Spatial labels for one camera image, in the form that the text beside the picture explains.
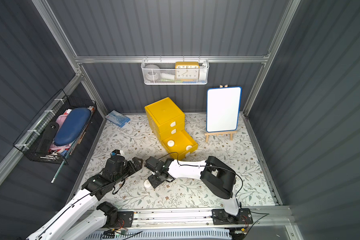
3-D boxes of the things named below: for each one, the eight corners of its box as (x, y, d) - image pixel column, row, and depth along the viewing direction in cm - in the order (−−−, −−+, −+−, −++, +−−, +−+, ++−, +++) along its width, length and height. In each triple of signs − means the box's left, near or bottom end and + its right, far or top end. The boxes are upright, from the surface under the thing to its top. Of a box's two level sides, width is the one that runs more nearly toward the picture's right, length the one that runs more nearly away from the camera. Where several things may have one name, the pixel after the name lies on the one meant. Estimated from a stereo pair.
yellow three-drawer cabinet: (162, 149, 102) (158, 129, 84) (149, 128, 113) (143, 107, 96) (185, 137, 108) (185, 116, 91) (170, 118, 120) (168, 96, 103)
